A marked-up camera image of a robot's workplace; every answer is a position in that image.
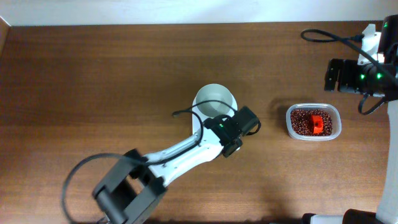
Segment white digital kitchen scale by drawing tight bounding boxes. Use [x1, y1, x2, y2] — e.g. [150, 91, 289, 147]
[192, 96, 238, 134]

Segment white bowl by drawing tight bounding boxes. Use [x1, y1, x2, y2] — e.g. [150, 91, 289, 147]
[193, 83, 237, 118]

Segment orange measuring scoop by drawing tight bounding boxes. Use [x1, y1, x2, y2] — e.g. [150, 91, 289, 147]
[311, 114, 324, 134]

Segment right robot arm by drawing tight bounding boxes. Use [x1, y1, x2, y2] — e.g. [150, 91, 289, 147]
[300, 15, 397, 223]

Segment left black cable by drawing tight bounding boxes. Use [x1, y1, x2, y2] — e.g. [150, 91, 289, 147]
[61, 99, 262, 224]

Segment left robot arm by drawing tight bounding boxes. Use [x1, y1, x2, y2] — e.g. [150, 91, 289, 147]
[92, 106, 261, 224]

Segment red beans in container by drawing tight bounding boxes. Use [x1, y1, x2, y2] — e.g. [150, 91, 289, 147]
[290, 109, 333, 136]

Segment clear plastic container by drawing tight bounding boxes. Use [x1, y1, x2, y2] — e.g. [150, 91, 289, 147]
[286, 103, 342, 141]

